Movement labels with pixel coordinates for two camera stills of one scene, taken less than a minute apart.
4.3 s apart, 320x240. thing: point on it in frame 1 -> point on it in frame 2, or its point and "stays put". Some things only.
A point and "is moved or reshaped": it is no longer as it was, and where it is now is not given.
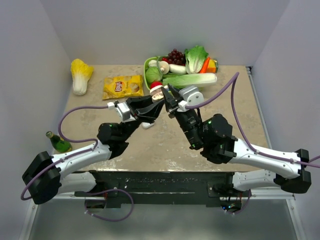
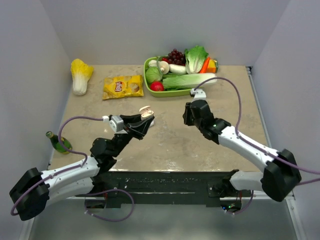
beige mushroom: x=164 y=67 stays put
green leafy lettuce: x=195 y=58 stays put
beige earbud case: x=157 y=93 is moved or reshaped
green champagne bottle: x=58 y=143 stays put
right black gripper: x=171 y=103 -> x=186 y=115
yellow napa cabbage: x=81 y=72 stays put
